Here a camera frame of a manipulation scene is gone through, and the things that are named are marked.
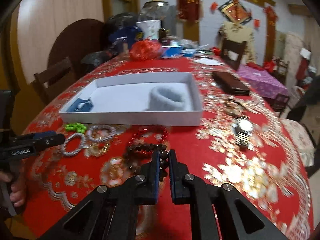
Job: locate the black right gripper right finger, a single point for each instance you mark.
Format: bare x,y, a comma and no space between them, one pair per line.
217,212

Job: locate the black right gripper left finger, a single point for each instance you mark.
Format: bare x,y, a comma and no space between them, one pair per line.
110,213

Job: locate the blue velvet jewelry stand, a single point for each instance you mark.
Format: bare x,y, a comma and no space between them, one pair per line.
81,105

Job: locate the grey plush watch pillow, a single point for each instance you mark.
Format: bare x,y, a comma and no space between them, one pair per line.
166,99

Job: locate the person's left hand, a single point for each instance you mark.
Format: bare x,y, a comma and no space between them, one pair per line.
18,188

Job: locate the red floral tablecloth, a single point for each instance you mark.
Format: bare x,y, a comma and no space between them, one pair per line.
269,173

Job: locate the dark wooden chair left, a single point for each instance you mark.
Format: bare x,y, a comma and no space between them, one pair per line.
53,81

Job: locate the dark wooden chair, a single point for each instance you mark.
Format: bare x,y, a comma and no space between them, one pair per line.
232,52
53,81

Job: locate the gold silver wristwatch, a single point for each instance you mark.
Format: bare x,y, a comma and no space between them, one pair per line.
243,129

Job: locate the white shallow cardboard tray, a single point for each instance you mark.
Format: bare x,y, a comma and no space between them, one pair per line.
123,99

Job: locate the dark brown leather wallet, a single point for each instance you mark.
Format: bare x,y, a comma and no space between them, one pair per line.
230,84

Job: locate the black plastic bag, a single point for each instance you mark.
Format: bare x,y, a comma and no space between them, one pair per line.
98,58

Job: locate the purple covered side table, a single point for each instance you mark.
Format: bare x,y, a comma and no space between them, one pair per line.
265,84

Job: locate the blue plastic package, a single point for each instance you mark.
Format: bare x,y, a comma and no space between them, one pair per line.
171,52

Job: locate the red plastic bag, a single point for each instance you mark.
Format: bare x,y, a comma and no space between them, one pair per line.
145,50

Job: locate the dark wooden chair far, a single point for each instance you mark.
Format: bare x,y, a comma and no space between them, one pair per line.
232,52

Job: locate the chair with black jacket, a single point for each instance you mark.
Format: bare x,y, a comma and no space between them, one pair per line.
311,97

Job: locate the dark wine bottle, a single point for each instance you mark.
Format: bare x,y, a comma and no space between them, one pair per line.
162,34

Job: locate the clear glass jar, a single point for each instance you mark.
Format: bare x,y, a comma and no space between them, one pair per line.
122,45

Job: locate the white paper gift bag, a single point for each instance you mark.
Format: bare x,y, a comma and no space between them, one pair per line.
150,28

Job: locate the blue tote bag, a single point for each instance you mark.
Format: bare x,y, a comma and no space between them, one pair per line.
133,34

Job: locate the floral cloth on wall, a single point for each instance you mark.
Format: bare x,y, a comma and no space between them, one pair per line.
239,33

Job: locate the framed red wall picture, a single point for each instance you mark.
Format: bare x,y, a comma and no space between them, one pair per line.
235,12

